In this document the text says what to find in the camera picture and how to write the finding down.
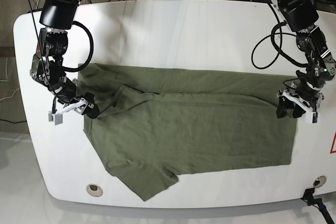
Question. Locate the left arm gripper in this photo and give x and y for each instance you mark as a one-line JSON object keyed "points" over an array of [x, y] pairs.
{"points": [[299, 99]]}

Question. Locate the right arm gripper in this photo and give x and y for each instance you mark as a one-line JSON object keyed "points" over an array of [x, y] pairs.
{"points": [[66, 99]]}

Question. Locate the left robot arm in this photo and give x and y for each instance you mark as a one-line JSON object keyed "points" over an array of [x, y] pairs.
{"points": [[300, 17]]}

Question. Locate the right table cable grommet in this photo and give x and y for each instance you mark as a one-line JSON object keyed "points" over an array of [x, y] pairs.
{"points": [[320, 181]]}

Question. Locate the black clamp with cable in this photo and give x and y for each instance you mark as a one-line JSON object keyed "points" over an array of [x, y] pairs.
{"points": [[310, 200]]}

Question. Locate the table cable grommet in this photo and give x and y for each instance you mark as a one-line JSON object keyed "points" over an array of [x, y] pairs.
{"points": [[320, 181], [94, 190]]}

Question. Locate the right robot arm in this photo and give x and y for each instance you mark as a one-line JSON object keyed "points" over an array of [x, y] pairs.
{"points": [[57, 17]]}

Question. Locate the olive green T-shirt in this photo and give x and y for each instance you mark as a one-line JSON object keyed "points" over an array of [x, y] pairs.
{"points": [[154, 125]]}

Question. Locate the left table cable grommet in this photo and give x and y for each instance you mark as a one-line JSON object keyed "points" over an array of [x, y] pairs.
{"points": [[94, 190]]}

